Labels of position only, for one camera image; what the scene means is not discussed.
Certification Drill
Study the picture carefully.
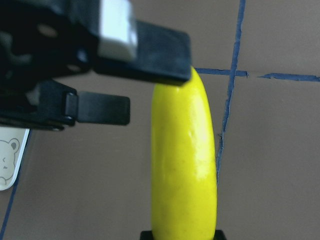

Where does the white bear tray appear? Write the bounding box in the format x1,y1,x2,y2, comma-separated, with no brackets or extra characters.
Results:
0,127,30,191

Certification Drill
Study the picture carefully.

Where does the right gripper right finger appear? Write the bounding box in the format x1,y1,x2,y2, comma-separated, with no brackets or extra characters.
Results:
213,229,227,240

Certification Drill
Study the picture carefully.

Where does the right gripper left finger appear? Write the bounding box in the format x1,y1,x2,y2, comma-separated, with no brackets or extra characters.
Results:
139,230,154,240

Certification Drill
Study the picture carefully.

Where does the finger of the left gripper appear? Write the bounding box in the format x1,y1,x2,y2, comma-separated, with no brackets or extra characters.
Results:
93,0,192,85
65,91,131,126

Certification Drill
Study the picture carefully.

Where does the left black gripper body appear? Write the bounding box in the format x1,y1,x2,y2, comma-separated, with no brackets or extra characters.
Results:
0,0,100,130

